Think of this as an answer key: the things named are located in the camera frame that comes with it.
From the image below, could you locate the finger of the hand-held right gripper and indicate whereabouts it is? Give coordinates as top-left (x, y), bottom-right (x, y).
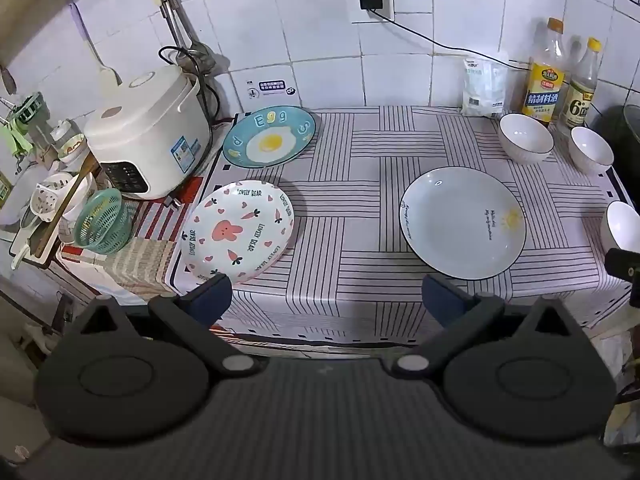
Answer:
top-left (604, 247), bottom-right (640, 308)

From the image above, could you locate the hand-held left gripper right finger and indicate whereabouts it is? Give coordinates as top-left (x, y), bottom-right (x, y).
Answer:
top-left (390, 274), bottom-right (592, 381)

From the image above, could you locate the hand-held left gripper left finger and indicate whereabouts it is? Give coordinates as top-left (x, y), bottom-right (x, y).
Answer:
top-left (65, 274), bottom-right (261, 377)

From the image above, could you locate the white ribbed bowl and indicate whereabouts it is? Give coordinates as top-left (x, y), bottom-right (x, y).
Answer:
top-left (569, 126), bottom-right (615, 175)
top-left (498, 113), bottom-right (555, 165)
top-left (606, 201), bottom-right (640, 261)

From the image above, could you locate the pale blue sun plate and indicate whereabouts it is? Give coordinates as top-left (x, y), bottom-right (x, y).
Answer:
top-left (399, 166), bottom-right (528, 281)

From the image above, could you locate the teal fried egg plate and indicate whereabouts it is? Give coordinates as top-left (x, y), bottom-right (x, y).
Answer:
top-left (222, 107), bottom-right (317, 168)

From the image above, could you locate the striped kitchen towel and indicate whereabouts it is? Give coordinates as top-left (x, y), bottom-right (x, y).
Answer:
top-left (102, 237), bottom-right (183, 296)

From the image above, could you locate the red patterned cloth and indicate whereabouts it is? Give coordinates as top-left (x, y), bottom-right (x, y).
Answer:
top-left (60, 187), bottom-right (211, 281)

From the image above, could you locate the striped tablecloth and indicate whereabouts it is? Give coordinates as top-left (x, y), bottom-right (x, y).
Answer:
top-left (170, 105), bottom-right (633, 351)

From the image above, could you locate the green plastic basket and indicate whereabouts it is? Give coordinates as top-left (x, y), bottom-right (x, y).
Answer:
top-left (74, 188), bottom-right (136, 255)

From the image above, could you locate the dark green pot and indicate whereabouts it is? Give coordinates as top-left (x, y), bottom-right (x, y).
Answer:
top-left (595, 105), bottom-right (640, 186)

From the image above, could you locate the clear vinegar bottle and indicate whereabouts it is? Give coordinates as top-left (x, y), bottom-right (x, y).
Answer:
top-left (559, 37), bottom-right (601, 131)

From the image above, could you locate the wooden stick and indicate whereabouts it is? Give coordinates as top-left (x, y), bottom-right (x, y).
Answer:
top-left (30, 152), bottom-right (98, 256)

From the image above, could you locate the white rice cooker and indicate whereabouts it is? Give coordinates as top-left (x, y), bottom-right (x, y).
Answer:
top-left (84, 64), bottom-right (213, 200)

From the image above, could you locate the white plastic strainer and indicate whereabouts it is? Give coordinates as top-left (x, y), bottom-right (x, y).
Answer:
top-left (30, 172), bottom-right (81, 223)

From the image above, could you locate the yellow label cooking wine bottle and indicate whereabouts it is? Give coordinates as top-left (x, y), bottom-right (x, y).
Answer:
top-left (521, 17), bottom-right (567, 128)

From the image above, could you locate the white salt bag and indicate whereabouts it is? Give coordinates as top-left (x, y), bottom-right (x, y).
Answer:
top-left (461, 56), bottom-right (508, 120)

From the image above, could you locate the white spatula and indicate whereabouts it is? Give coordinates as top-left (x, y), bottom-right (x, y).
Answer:
top-left (70, 5), bottom-right (123, 86)

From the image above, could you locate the green plastic holder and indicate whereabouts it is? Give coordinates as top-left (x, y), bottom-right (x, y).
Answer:
top-left (10, 92), bottom-right (51, 128)

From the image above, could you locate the hanging metal utensil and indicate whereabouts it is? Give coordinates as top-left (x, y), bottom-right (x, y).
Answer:
top-left (150, 0), bottom-right (201, 56)

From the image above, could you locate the black rice cooker cord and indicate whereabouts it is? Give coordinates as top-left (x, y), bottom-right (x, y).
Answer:
top-left (159, 46), bottom-right (221, 126)

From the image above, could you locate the wall sticker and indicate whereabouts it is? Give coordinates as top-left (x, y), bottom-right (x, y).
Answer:
top-left (246, 79), bottom-right (297, 100)

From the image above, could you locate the black adapter cable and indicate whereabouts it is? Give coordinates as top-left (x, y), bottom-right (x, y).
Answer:
top-left (367, 7), bottom-right (532, 70)

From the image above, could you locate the white wall socket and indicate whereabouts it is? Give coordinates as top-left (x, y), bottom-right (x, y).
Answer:
top-left (351, 0), bottom-right (396, 25)

